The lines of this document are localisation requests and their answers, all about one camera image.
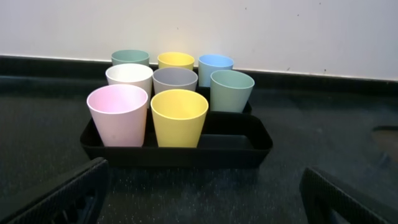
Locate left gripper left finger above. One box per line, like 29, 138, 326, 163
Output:
0, 157, 110, 224

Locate dark green cup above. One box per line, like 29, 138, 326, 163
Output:
111, 49, 150, 67

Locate grey cup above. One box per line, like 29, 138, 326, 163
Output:
152, 67, 199, 95

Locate yellow cup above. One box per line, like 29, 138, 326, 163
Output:
150, 89, 210, 148
157, 52, 195, 71

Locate light green cup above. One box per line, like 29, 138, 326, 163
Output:
210, 69, 256, 113

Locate white cup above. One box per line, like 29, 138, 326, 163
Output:
105, 63, 154, 108

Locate black tray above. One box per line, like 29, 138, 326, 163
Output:
79, 62, 274, 170

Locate blue cup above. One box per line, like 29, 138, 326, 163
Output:
198, 54, 234, 88

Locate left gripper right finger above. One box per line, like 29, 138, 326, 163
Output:
299, 167, 398, 224

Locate pink cup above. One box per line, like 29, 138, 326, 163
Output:
86, 83, 149, 147

